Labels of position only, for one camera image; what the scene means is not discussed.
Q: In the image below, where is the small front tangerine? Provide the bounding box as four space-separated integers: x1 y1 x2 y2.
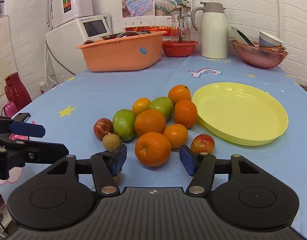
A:
163 124 188 149

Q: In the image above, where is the white thermos jug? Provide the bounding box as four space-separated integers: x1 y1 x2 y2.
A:
191 1 228 59

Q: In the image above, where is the pink glass bowl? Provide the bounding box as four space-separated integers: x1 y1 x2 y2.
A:
232 40 288 69

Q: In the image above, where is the white water purifier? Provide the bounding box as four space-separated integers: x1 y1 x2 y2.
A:
47 0 93 28

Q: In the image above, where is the back orange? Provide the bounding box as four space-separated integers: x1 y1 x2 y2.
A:
168 85 192 105

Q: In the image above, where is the large front orange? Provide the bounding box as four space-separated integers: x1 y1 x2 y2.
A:
134 132 172 167

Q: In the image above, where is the large orange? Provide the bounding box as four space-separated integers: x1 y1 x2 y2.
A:
134 132 172 167
134 109 167 137

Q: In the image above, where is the yellow plastic plate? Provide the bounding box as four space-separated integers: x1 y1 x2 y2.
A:
192 82 289 146

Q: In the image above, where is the left green apple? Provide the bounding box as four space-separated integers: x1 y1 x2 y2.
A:
112 109 136 141

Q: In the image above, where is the blue patterned tablecloth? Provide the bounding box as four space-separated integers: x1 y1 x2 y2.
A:
0 56 307 239

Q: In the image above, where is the bedding poster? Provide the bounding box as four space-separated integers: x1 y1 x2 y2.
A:
121 0 192 29

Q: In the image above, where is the white green plate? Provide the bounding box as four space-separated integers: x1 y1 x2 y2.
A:
230 26 255 46

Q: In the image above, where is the large centre orange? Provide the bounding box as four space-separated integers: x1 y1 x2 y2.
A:
134 109 167 137

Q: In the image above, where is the white blue bowl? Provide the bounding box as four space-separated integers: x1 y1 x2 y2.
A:
259 31 284 47

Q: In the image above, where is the orange plastic basket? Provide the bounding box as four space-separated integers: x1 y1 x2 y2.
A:
77 31 167 72

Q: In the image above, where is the brown longan fruit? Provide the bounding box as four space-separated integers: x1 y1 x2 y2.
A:
102 133 121 151

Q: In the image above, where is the red plum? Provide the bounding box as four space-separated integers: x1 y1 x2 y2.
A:
190 134 215 154
93 118 114 140

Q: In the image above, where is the white countertop appliance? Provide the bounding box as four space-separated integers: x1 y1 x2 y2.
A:
45 14 113 83

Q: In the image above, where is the right side orange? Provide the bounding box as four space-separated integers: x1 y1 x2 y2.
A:
174 99 198 128

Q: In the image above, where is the red plastic colander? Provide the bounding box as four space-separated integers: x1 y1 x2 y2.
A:
162 41 198 57

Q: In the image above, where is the small yellow-orange tangerine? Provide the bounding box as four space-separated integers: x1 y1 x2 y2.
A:
132 98 151 116

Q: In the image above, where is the glass pitcher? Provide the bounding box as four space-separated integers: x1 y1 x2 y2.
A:
170 7 191 43

